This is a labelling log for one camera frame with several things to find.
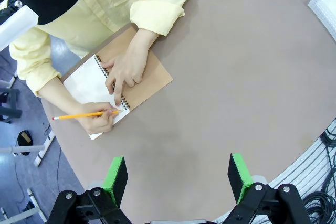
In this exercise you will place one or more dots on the white perforated plastic basket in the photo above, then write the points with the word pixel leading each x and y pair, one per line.
pixel 321 1

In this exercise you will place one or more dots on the white plastic block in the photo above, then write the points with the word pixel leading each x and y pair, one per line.
pixel 15 24

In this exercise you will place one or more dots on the person's left hand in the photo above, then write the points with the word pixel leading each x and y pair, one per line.
pixel 128 69

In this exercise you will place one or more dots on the person's right forearm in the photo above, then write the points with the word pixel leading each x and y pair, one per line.
pixel 60 95

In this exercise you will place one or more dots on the brown spiral notebook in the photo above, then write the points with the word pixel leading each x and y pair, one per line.
pixel 149 77

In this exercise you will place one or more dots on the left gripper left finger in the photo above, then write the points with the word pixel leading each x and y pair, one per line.
pixel 115 179

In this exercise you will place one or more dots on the white metal table leg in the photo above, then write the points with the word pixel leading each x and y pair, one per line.
pixel 11 78
pixel 34 203

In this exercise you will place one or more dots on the grey plastic stool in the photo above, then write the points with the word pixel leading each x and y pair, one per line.
pixel 10 103

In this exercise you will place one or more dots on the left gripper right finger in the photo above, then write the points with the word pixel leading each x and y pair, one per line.
pixel 240 179

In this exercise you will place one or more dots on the yellow pencil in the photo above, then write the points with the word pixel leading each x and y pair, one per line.
pixel 78 115

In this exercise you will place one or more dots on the person's left forearm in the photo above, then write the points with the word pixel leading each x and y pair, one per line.
pixel 147 39

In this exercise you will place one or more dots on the person's right hand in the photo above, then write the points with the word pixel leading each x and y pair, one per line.
pixel 97 121

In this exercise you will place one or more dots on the black slipper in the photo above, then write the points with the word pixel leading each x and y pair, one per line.
pixel 26 136

